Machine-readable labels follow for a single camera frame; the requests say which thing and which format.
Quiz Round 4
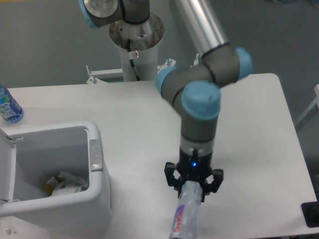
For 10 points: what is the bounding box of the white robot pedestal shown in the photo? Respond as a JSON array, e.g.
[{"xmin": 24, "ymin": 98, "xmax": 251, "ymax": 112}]
[{"xmin": 86, "ymin": 13, "xmax": 176, "ymax": 84}]

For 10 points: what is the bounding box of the clear plastic bottle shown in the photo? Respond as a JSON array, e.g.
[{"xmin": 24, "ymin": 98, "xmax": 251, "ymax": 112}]
[{"xmin": 169, "ymin": 181, "xmax": 202, "ymax": 239}]

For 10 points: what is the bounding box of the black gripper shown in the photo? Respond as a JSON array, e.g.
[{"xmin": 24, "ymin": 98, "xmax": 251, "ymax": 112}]
[{"xmin": 164, "ymin": 149, "xmax": 224, "ymax": 203}]

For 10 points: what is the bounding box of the yellow wrapper trash in can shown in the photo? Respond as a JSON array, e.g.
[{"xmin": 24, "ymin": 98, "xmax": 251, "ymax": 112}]
[{"xmin": 44, "ymin": 176, "xmax": 63, "ymax": 195}]

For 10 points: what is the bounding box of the blue labelled water bottle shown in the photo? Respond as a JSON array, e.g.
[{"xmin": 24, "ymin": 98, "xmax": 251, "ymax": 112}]
[{"xmin": 0, "ymin": 85, "xmax": 23, "ymax": 123}]

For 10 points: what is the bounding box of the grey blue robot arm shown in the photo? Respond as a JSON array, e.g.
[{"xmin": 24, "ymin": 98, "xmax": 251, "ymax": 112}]
[{"xmin": 79, "ymin": 0, "xmax": 252, "ymax": 198}]

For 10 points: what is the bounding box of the white frame at right edge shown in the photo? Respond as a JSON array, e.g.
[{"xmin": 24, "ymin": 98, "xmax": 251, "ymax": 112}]
[{"xmin": 295, "ymin": 84, "xmax": 319, "ymax": 132}]

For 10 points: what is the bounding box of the black clamp at table edge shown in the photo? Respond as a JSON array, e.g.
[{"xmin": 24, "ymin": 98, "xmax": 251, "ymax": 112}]
[{"xmin": 301, "ymin": 201, "xmax": 319, "ymax": 228}]

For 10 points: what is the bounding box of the white plastic trash can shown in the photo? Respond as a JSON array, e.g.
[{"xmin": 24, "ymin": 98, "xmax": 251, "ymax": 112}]
[{"xmin": 0, "ymin": 121, "xmax": 112, "ymax": 232}]

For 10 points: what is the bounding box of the black cable on pedestal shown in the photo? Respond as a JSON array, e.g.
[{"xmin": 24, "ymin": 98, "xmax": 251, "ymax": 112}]
[{"xmin": 127, "ymin": 38, "xmax": 141, "ymax": 82}]

